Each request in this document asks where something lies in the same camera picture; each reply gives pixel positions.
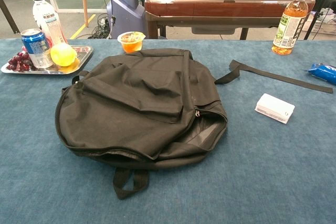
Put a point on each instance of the blue snack packet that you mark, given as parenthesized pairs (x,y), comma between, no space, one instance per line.
(324,73)

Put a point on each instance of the black fabric backpack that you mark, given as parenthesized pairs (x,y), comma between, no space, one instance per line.
(131,98)

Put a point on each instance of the blue soda can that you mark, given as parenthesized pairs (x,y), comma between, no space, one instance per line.
(36,48)

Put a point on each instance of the blue carpet table mat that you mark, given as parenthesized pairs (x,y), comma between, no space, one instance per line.
(236,169)

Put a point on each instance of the red grape bunch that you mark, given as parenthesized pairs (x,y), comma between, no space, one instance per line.
(18,61)

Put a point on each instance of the silver metal tray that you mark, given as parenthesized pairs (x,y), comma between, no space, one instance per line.
(84,53)

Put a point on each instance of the brown mahjong table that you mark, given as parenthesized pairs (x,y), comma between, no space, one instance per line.
(223,9)

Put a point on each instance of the clear black-capped water bottle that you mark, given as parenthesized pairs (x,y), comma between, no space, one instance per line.
(47,16)

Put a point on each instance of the small white box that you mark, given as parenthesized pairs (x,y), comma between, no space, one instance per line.
(274,107)

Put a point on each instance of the white plastic basket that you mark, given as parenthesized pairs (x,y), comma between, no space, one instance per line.
(325,27)

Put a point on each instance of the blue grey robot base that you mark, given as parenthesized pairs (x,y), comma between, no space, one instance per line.
(126,11)

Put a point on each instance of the yellow round fruit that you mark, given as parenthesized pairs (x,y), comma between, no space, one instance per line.
(63,54)

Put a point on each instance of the amber tea bottle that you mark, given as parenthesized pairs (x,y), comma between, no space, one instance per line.
(287,24)

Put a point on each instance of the orange jelly cup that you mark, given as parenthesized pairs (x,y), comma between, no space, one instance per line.
(130,43)

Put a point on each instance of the black tripod stand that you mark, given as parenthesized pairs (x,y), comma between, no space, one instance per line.
(320,6)

